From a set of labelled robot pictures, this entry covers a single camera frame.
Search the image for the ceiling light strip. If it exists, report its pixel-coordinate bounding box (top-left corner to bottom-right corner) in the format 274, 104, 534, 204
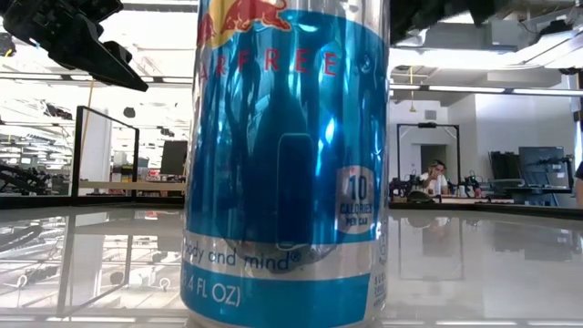
389, 83, 583, 97

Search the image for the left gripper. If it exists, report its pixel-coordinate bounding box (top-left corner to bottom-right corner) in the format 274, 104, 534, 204
2, 0, 149, 92

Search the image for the blue silver Red Bull can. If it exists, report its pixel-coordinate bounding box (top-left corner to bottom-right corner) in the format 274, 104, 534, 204
179, 0, 392, 328

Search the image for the yellow hanging pendant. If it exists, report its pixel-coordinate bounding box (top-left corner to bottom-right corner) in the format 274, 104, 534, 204
408, 66, 418, 114

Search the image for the black metal table frame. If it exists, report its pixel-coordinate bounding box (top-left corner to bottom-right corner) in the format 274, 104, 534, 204
0, 194, 583, 220

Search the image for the yellow hanging cord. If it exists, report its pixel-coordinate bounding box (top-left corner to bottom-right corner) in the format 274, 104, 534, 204
81, 79, 96, 151

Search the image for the person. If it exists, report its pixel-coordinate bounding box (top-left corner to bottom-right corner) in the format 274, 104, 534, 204
418, 159, 452, 197
573, 159, 583, 207

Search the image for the dark computer monitor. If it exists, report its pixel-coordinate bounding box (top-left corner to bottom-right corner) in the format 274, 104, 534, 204
517, 145, 566, 188
159, 139, 189, 177

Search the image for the black desk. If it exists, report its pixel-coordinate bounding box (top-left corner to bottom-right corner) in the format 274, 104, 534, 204
477, 181, 576, 207

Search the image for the black metal gantry frame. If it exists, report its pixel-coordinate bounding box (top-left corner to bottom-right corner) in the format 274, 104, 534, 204
394, 120, 461, 201

